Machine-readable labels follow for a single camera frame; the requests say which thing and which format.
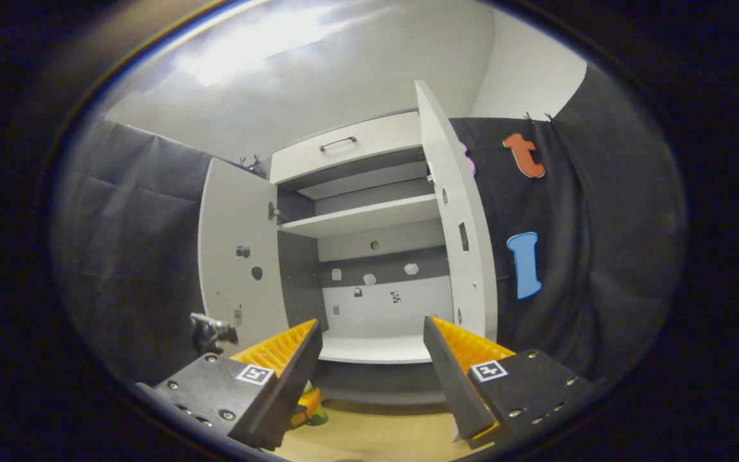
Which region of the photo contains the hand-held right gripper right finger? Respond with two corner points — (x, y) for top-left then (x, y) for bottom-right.
(423, 315), (595, 450)

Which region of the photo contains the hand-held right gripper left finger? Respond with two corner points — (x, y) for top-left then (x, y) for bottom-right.
(135, 318), (324, 451)

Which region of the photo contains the white cabinet shelf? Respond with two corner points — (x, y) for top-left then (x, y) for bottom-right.
(318, 334), (438, 366)
(279, 193), (441, 240)

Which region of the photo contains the white cabinet door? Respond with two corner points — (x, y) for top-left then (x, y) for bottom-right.
(198, 157), (291, 361)
(414, 80), (499, 344)

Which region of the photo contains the white cabinet drawer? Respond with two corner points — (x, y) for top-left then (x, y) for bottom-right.
(269, 110), (423, 186)

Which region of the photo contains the grey and white cabinet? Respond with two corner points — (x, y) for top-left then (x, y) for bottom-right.
(269, 109), (457, 406)

